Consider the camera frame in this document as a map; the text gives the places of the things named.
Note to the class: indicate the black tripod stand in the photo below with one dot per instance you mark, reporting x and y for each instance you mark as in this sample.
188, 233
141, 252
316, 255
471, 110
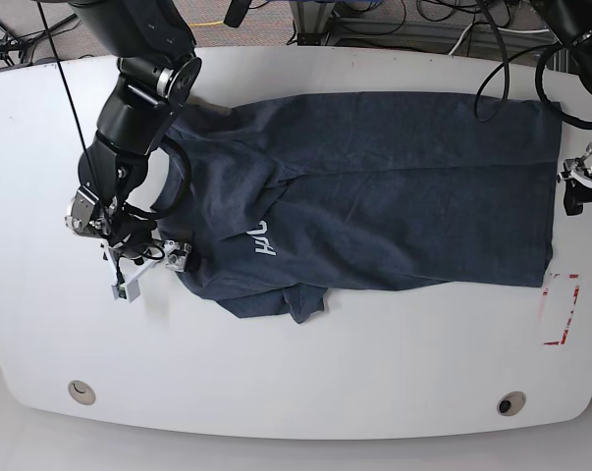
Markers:
17, 49

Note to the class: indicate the aluminium frame base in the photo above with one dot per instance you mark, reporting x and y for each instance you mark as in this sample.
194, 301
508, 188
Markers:
310, 21

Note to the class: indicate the left table cable grommet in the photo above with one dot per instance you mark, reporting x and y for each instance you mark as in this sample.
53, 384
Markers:
81, 392

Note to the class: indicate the dark blue T-shirt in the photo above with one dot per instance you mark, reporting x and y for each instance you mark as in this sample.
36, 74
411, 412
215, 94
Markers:
291, 197

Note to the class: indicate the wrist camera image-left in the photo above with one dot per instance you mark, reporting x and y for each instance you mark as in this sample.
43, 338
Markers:
128, 291

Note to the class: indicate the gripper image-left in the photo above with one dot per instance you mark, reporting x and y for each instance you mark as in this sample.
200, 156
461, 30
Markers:
132, 238

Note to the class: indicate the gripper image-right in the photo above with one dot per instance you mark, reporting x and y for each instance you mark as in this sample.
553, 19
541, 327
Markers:
577, 178

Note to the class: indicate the red tape rectangle marking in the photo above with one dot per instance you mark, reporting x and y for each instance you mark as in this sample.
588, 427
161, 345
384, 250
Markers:
558, 302

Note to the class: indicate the table cable grommet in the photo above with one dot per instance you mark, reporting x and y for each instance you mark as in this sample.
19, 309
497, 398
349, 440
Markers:
81, 392
511, 404

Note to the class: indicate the black cylinder on floor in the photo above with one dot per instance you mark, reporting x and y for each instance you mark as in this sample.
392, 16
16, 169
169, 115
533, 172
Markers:
236, 12

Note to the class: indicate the right table cable grommet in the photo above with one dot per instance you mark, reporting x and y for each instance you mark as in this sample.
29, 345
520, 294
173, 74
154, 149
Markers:
511, 404

